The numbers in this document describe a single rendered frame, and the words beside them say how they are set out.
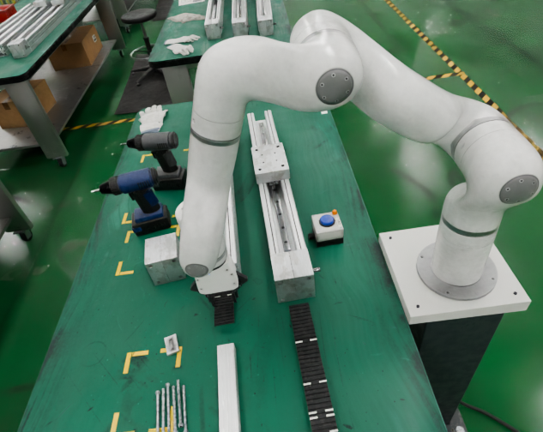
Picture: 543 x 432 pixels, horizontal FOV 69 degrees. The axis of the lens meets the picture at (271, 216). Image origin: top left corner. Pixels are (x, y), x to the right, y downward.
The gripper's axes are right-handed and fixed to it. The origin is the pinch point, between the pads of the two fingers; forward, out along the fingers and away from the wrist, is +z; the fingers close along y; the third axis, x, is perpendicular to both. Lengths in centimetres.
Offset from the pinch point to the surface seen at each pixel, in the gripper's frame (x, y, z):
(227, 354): -16.8, 0.4, 0.0
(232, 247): 11.8, 3.9, -5.5
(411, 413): -35, 37, 3
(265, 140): 68, 19, -3
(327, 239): 13.9, 31.0, 0.3
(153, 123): 104, -29, 1
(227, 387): -24.5, 0.1, 0.0
